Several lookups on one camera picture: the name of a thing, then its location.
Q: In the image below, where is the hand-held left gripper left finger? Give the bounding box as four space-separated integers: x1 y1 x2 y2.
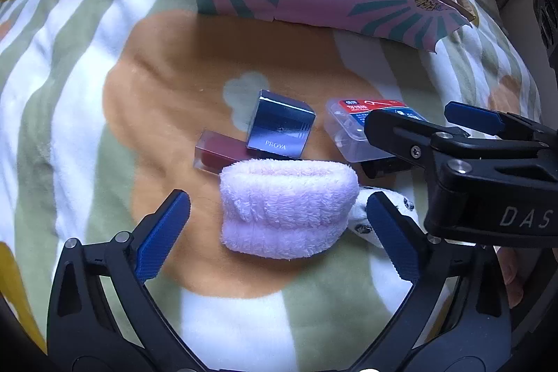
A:
47 189 193 372

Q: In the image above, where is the clear plastic box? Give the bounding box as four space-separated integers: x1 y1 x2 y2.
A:
325 97 413 162

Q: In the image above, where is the person's right hand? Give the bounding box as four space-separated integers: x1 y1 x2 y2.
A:
496 245 536 299

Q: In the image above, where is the white panda print sock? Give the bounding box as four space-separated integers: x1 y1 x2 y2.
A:
346 188 421 248

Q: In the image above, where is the dark furniture panel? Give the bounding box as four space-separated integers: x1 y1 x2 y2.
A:
527 0 558 65

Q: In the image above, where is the red lip gloss tube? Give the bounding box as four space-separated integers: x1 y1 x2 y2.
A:
194 130 250 173

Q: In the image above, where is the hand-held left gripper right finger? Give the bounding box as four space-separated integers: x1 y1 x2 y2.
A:
362 192 512 372

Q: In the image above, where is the striped floral blanket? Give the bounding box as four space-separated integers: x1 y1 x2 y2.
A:
0 0 542 372

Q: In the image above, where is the blue cosmetic box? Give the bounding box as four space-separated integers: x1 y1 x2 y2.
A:
245 90 316 160

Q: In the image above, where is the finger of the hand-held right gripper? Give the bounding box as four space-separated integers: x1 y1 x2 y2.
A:
364 111 470 172
445 102 558 147

